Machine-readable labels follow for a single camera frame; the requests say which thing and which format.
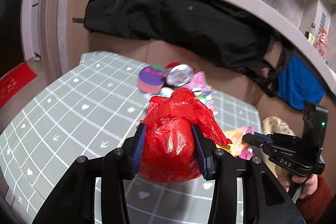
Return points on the yellow pink wrapper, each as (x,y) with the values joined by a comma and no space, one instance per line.
(236,136)

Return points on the black cloth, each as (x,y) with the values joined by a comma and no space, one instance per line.
(162,16)

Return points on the red doormat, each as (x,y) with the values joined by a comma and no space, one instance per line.
(15,82)

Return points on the person's right forearm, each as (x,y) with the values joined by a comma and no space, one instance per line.
(320,204)

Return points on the white vented appliance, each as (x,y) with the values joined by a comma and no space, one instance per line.
(323,16)

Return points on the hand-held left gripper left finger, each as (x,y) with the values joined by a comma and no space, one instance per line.
(139,146)

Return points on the red plastic bag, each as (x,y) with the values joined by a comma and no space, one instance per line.
(168,140)

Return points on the bottle with red contents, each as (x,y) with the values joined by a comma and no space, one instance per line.
(322,43)

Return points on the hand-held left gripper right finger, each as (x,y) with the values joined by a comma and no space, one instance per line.
(200,150)

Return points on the colourful printed wrapper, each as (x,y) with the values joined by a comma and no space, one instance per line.
(206,96)

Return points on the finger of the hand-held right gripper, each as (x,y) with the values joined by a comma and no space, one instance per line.
(252,140)
(265,138)

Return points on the dark bottle with label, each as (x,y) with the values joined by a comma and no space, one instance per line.
(310,35)

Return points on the blue towel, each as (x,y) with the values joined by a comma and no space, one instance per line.
(296,85)

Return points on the pale yellow plastic bag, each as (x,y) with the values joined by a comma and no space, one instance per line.
(278,125)

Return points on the black refrigerator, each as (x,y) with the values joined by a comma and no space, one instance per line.
(10,16)

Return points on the brown cardboard panel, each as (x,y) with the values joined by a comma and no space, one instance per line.
(78,37)

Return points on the person's right hand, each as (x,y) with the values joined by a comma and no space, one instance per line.
(309,186)

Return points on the crushed aluminium can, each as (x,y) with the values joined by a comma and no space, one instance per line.
(179,77)

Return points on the green checked tablecloth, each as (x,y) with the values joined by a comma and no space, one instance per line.
(78,113)

